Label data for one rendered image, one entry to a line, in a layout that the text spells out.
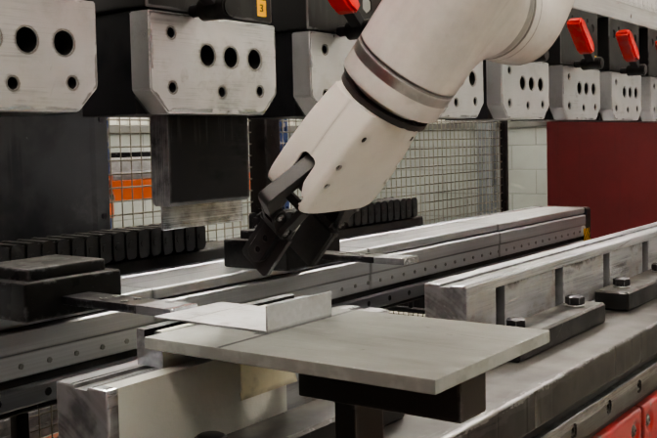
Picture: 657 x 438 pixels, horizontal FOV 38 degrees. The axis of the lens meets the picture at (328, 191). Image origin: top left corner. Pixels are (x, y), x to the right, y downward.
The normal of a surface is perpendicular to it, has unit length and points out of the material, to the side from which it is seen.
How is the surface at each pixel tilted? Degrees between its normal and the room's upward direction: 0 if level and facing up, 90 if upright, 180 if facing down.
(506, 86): 90
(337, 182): 132
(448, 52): 121
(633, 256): 90
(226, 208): 90
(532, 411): 90
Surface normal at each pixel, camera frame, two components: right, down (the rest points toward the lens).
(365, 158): 0.57, 0.65
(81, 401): -0.59, 0.06
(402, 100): 0.00, 0.48
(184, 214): 0.81, 0.01
